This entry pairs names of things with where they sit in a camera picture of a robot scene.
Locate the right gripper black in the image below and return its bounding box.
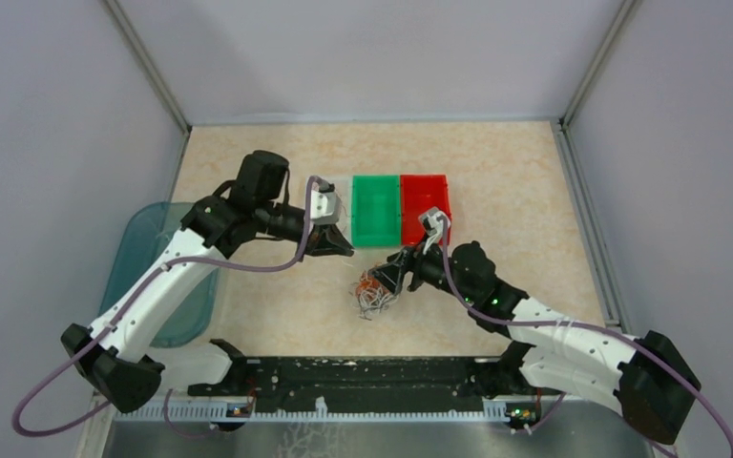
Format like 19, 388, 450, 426
368, 231, 476, 303

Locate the cable pile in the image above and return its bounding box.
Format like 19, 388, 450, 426
348, 268, 401, 322

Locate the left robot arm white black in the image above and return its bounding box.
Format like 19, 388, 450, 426
61, 150, 354, 413

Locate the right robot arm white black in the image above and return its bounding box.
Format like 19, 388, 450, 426
368, 241, 702, 445

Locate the green plastic bin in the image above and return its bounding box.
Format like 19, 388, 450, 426
351, 175, 401, 248

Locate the white plastic bin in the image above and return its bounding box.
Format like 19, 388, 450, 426
303, 175, 352, 244

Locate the red plastic bin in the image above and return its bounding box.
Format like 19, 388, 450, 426
400, 175, 451, 245

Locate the teal plastic container lid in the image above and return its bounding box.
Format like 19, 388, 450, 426
97, 202, 219, 348

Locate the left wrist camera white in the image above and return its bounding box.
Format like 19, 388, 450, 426
307, 177, 342, 225

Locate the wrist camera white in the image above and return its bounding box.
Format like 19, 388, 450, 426
307, 177, 342, 225
418, 206, 450, 255

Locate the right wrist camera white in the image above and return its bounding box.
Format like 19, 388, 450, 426
418, 206, 450, 255

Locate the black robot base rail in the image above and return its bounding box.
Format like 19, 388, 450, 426
187, 357, 539, 414

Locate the white slotted cable duct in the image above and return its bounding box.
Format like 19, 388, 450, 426
115, 397, 511, 424

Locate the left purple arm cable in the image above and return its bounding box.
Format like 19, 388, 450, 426
10, 177, 336, 439

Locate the aluminium frame post left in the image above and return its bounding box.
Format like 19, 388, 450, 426
101, 0, 192, 137

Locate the aluminium frame post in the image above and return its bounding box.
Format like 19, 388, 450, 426
101, 0, 192, 137
559, 0, 642, 132

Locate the aluminium frame post right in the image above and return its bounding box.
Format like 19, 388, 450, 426
559, 0, 642, 132

